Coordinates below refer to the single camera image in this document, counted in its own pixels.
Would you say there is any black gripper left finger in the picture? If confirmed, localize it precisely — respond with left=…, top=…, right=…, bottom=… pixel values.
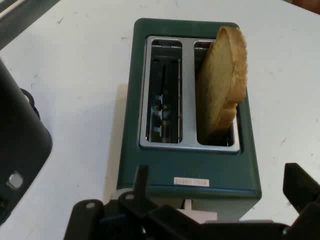
left=65, top=164, right=201, bottom=240

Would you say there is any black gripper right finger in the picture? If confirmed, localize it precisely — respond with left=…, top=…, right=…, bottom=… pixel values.
left=282, top=162, right=320, bottom=240

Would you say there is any white toaster lever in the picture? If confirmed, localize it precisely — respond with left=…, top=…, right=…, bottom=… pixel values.
left=176, top=198, right=218, bottom=224

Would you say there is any dark green two-slot toaster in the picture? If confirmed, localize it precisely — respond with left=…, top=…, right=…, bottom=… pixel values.
left=117, top=17, right=262, bottom=222

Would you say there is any toasted bread slice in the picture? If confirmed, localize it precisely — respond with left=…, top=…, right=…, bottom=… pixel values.
left=195, top=25, right=249, bottom=138

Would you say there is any black appliance with silver button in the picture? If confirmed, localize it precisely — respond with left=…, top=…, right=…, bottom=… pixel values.
left=0, top=57, right=53, bottom=226

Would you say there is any dark panel with light strip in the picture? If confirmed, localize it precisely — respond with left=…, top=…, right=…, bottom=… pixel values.
left=0, top=0, right=61, bottom=51

